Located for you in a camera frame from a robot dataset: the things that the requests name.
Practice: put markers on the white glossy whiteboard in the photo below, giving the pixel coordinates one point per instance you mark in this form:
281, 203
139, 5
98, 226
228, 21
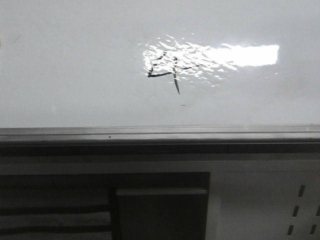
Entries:
103, 63

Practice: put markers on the dark square panel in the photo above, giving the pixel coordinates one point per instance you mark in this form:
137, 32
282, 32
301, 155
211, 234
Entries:
162, 213

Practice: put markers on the white perforated metal panel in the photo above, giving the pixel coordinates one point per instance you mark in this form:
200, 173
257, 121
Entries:
269, 205

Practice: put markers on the grey aluminium marker tray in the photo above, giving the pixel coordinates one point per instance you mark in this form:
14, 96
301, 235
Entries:
144, 140

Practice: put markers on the dark slatted furniture frame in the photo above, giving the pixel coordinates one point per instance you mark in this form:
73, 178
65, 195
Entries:
75, 207

